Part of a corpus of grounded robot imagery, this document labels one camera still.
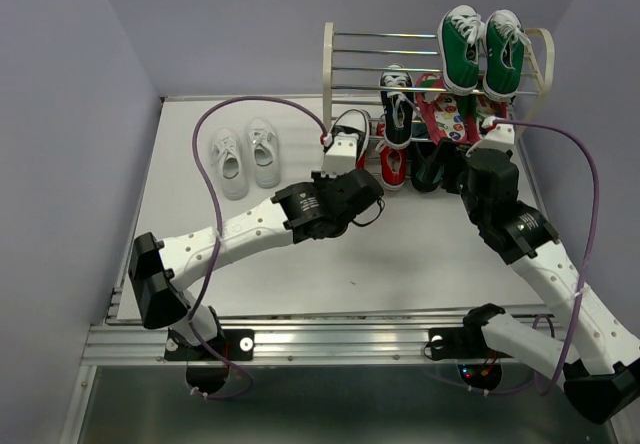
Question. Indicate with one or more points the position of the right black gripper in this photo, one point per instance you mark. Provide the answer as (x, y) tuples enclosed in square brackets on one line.
[(452, 157)]

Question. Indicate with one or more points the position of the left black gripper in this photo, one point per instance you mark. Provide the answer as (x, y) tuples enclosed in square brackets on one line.
[(320, 181)]

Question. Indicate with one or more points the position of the red canvas sneaker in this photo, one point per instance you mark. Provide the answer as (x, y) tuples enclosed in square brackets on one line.
[(392, 150)]

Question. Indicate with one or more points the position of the black canvas sneaker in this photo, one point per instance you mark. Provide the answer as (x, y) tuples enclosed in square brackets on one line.
[(354, 123), (398, 107)]

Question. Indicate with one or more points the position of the white sneaker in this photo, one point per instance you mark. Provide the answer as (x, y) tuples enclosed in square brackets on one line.
[(226, 153), (264, 153)]

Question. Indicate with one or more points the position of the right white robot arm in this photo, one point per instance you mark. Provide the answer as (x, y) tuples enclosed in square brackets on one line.
[(599, 371)]

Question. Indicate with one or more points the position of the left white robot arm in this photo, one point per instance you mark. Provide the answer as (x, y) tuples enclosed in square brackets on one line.
[(161, 272)]

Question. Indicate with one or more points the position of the left dark green shoe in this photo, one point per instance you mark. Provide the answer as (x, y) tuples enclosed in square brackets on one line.
[(425, 174)]

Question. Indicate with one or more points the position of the white metal shoe shelf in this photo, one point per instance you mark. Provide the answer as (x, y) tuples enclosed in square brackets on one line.
[(358, 66)]

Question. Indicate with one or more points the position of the left pink patterned slipper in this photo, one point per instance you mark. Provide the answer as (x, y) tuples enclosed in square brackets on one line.
[(446, 116)]

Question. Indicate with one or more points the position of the pink patterned slipper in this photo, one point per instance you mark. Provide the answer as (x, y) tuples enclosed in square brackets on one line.
[(485, 108), (446, 116)]

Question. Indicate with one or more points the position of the right pink patterned slipper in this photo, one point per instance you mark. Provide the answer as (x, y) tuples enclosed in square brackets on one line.
[(485, 108)]

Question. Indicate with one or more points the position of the right green canvas sneaker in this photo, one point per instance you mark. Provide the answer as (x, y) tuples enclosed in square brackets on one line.
[(505, 42)]

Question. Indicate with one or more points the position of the green canvas sneaker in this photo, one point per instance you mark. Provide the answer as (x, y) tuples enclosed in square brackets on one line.
[(459, 34), (505, 42)]

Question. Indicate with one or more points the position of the left green canvas sneaker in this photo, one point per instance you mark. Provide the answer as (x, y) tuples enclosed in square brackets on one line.
[(459, 34)]

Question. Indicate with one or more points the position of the aluminium mounting rail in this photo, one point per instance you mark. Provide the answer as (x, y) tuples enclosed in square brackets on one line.
[(306, 340)]

